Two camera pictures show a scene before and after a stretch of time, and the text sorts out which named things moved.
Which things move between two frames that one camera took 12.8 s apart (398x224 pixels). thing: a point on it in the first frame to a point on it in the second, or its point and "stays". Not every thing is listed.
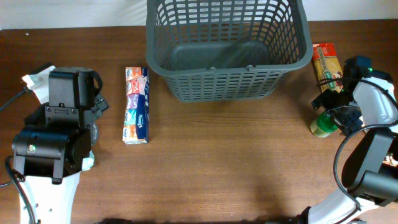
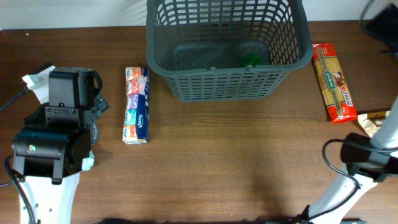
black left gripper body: (102, 105) stays
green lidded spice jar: (324, 126) to (253, 60)
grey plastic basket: (227, 50) stays
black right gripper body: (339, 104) to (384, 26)
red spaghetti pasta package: (328, 67) stays
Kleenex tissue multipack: (137, 124) stays
